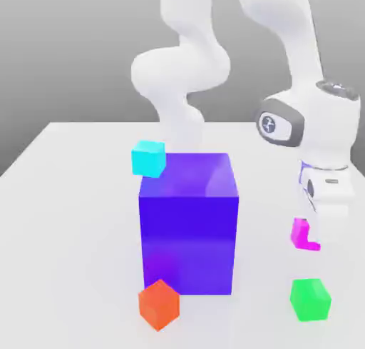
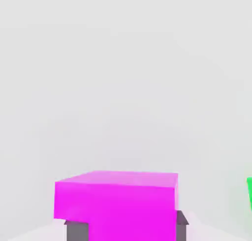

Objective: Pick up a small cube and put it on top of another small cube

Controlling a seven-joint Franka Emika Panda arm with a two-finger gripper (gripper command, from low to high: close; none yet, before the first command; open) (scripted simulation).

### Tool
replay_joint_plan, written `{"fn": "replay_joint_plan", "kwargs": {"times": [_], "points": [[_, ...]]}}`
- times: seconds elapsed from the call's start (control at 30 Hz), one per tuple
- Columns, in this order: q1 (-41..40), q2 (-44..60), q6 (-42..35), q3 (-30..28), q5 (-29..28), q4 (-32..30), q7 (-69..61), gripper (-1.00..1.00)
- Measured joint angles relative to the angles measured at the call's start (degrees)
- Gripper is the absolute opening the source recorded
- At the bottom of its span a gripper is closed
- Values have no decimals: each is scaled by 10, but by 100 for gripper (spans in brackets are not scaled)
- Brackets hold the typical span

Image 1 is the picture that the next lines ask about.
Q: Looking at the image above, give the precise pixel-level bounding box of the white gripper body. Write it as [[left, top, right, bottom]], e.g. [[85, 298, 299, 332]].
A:
[[313, 170, 356, 213]]

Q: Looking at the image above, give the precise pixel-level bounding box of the small magenta cube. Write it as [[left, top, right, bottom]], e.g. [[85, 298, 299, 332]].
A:
[[290, 217, 322, 252]]

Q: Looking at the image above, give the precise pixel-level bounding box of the small green cube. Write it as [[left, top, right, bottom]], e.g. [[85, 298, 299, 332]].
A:
[[289, 278, 332, 323]]

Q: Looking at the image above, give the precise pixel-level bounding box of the small cyan cube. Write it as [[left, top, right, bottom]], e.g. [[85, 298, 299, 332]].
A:
[[131, 140, 167, 179]]

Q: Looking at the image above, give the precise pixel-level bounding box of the small orange cube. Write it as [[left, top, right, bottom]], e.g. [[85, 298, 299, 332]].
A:
[[138, 279, 180, 332]]

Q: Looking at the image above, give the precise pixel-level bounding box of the large purple box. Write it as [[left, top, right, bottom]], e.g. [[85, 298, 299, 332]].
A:
[[138, 152, 240, 296]]

